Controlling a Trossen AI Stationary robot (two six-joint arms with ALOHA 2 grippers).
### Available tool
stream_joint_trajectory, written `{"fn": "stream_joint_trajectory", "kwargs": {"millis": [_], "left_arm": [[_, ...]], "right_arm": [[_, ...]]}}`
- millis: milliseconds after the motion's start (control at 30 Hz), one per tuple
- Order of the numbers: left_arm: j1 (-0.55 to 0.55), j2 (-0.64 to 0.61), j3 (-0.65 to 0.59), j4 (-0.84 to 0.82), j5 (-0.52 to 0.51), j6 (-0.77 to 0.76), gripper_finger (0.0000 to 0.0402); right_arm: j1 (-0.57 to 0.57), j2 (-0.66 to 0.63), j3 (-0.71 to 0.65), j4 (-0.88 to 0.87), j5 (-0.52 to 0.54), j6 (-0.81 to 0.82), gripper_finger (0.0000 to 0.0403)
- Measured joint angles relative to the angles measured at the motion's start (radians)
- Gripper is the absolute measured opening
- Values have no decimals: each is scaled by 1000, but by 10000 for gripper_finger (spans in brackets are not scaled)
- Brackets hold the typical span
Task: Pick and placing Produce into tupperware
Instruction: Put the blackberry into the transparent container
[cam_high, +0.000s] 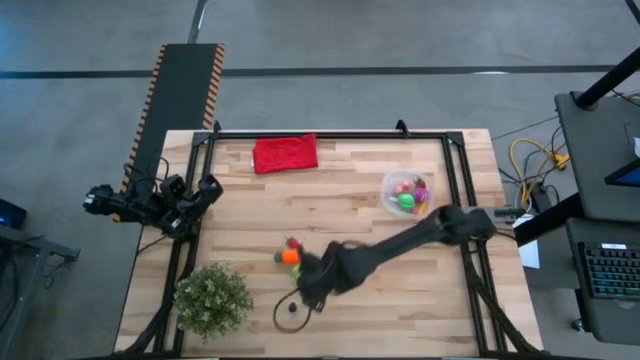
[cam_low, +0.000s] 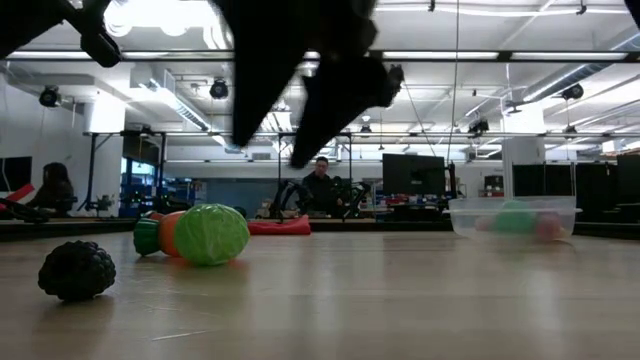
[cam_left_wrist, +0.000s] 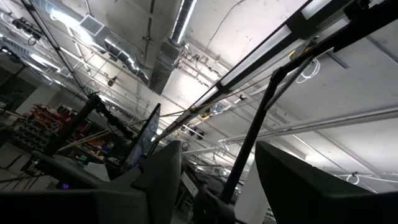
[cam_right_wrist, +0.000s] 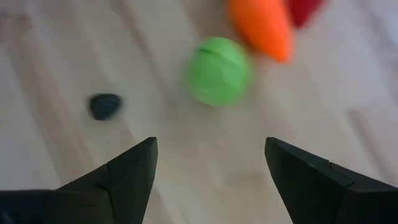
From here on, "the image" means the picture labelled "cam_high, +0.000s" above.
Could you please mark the black computer blue light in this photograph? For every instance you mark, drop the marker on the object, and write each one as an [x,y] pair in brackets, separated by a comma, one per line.
[12,215]

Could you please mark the black diagonal desk bar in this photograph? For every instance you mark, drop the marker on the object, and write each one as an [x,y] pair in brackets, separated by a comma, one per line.
[550,220]

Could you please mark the small dark toy produce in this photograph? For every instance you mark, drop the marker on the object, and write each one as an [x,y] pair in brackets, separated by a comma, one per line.
[292,306]

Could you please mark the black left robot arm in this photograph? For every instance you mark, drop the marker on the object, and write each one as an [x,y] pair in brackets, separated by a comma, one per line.
[115,202]

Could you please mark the black backlit keyboard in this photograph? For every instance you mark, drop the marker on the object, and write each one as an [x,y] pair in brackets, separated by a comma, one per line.
[612,270]

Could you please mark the yellow orange toy produce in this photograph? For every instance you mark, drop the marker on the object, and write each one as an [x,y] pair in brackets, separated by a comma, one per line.
[423,208]

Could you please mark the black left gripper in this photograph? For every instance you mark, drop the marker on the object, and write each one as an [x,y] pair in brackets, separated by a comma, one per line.
[209,192]

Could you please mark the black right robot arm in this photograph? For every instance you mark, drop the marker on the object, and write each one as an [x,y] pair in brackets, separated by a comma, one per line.
[400,242]

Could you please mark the black power strip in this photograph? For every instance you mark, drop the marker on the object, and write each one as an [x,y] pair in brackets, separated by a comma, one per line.
[540,197]

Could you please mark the black floor mat striped edges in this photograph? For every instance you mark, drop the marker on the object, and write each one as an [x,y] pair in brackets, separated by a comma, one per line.
[180,85]

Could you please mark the black aluminium rig frame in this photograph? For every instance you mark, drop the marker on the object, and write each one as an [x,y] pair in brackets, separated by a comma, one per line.
[350,135]

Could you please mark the dark red toy produce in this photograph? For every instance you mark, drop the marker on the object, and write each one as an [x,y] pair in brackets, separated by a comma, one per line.
[419,182]

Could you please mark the black round pole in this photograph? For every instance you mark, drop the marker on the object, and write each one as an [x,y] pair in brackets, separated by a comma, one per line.
[607,80]

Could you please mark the blocky pink veined toy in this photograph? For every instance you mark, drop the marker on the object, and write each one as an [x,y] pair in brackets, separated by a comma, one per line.
[403,187]

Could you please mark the clear plastic tupperware container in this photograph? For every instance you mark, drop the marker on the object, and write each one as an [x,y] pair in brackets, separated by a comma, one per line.
[386,192]

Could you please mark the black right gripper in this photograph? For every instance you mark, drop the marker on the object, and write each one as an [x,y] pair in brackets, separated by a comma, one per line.
[315,275]

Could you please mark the grey side desk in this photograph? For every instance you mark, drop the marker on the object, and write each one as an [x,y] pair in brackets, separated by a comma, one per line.
[595,150]

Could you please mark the grey keyboard desk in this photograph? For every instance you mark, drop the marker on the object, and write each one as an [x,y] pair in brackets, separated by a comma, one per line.
[600,320]

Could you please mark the dark metal stand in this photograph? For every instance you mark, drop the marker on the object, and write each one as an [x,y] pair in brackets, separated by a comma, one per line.
[20,280]

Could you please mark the potted artificial green plant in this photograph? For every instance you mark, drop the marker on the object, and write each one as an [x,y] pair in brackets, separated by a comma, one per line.
[212,300]

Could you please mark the magenta toy onion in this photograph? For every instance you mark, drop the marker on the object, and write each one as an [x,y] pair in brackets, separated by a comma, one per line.
[422,195]

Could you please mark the green toy bell pepper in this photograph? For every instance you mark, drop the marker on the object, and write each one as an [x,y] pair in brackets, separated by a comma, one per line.
[406,201]

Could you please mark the light green toy cabbage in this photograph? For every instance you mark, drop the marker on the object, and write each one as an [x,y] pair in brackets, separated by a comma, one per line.
[295,272]

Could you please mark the red cloth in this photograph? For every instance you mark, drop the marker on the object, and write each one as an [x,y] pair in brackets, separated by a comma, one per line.
[285,154]

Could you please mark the dark tablet screen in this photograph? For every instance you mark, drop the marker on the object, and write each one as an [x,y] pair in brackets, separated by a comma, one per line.
[627,176]

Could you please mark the white paper sheet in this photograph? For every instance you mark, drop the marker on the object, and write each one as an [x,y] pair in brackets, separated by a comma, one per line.
[530,252]

